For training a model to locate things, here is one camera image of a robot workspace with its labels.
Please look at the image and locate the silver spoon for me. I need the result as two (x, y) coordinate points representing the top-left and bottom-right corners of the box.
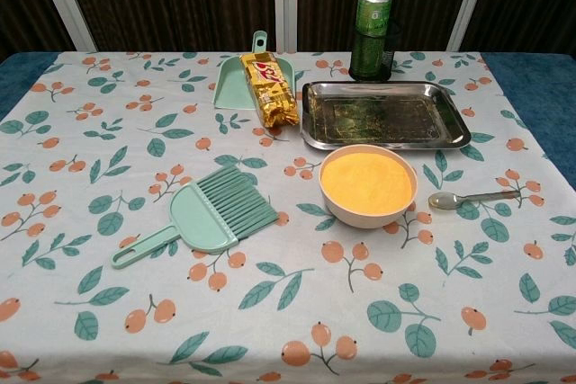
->
(427, 190), (522, 212)

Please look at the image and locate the gold snack packet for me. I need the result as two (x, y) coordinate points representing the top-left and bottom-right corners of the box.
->
(238, 51), (300, 130)

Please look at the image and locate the mint green dustpan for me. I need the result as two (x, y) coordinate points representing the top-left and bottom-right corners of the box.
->
(212, 31), (298, 112)

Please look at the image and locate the floral fruit print tablecloth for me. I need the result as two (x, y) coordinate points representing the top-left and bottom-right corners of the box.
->
(0, 49), (576, 384)

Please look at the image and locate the mint green hand brush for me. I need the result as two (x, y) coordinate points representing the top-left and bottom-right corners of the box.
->
(111, 165), (279, 271)

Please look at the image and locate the black mesh can holder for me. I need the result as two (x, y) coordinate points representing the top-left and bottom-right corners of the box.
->
(348, 19), (397, 81)

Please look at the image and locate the stainless steel rectangular tray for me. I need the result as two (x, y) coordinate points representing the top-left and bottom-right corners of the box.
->
(300, 80), (472, 152)

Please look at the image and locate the cream bowl of orange powder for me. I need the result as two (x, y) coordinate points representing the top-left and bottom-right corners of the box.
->
(319, 144), (419, 230)

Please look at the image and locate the green drink can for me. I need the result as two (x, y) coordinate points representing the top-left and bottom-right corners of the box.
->
(351, 0), (393, 77)

